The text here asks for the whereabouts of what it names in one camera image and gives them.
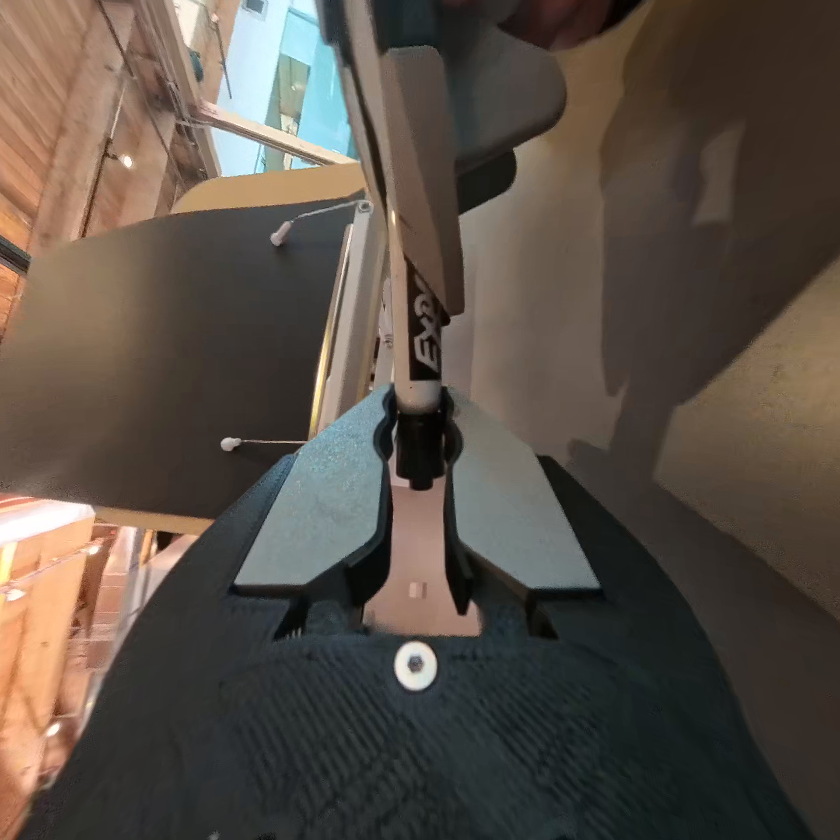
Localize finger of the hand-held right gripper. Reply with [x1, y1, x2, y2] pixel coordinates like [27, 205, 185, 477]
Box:
[382, 51, 467, 316]
[315, 0, 396, 217]

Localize black white dry erase marker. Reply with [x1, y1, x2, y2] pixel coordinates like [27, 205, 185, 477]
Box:
[382, 206, 455, 492]

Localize person's right hand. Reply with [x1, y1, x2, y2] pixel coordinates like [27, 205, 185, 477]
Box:
[451, 0, 626, 53]

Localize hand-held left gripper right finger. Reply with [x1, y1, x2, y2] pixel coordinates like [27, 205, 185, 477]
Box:
[443, 387, 602, 616]

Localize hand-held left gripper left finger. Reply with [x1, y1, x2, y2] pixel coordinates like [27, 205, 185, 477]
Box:
[233, 384, 398, 608]

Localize black wooden book stand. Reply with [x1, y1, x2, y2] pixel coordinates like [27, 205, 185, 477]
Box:
[0, 163, 395, 536]

